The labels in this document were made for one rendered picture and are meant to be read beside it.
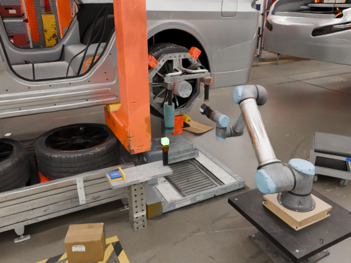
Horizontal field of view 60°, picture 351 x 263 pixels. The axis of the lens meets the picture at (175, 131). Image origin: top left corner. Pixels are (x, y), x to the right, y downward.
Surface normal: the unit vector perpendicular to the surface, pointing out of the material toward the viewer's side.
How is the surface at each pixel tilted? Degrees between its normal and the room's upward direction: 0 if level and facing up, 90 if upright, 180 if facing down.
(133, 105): 90
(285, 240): 0
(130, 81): 90
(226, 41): 90
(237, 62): 90
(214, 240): 0
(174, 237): 0
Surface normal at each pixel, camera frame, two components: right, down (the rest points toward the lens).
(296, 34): -0.87, 0.15
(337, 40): -0.48, 0.34
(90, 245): 0.10, 0.40
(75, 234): 0.00, -0.92
